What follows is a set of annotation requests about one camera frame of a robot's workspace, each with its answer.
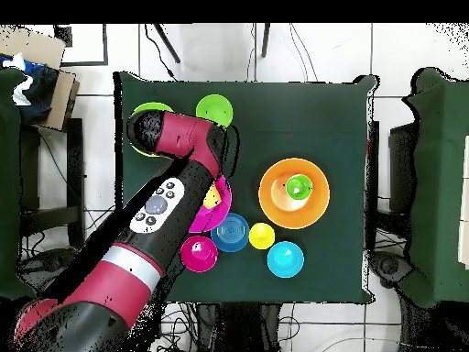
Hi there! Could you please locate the large pink bowl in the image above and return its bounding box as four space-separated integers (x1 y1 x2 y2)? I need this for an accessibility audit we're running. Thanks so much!
188 174 234 235

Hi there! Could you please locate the ridged yellow cup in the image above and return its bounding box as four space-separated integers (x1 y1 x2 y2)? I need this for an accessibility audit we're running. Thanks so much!
202 182 223 210

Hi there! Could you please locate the ridged green cup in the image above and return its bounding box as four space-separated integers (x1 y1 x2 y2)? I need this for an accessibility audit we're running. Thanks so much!
285 173 314 201

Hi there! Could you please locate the large orange bowl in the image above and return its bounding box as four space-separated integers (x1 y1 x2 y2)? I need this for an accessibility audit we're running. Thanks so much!
258 158 331 231

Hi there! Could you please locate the dark blue bowl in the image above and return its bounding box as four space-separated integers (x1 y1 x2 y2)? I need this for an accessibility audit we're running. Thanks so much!
210 212 251 253

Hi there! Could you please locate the smooth yellow cup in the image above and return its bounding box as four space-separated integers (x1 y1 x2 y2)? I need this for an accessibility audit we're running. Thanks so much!
247 222 277 251

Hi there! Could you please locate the small red bowl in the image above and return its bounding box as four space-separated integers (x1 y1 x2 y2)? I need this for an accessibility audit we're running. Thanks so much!
180 235 220 274

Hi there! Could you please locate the small light blue bowl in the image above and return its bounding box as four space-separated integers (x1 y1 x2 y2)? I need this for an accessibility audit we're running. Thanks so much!
266 240 305 279

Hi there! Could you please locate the small green bowl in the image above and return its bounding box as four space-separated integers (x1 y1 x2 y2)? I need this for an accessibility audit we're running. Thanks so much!
194 93 235 129

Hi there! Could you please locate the large green bowl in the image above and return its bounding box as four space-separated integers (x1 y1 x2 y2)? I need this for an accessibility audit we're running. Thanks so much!
129 101 175 159

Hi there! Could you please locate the dark green tablecloth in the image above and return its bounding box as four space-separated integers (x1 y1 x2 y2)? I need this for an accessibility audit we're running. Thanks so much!
397 66 469 309
113 71 380 307
0 67 38 305

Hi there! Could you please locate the black tripod leg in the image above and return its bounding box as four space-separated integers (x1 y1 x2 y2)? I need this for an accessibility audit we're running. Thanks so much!
152 23 181 64
260 23 273 59

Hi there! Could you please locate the black stool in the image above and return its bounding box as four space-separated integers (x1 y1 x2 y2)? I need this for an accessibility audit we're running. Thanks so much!
17 116 87 248

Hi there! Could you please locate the black cabinet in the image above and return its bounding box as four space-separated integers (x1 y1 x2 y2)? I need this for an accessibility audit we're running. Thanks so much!
387 122 417 214

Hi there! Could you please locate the blue and black bag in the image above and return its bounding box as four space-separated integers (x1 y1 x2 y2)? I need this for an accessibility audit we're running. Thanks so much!
0 52 60 126

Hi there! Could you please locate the cardboard box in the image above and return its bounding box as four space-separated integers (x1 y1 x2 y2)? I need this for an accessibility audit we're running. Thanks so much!
0 24 81 131

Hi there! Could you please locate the black floor cable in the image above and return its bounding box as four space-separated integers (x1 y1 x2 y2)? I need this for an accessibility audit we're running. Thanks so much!
143 23 178 81

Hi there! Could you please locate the black frame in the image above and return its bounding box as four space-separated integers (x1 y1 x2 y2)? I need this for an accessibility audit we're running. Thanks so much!
53 23 110 68

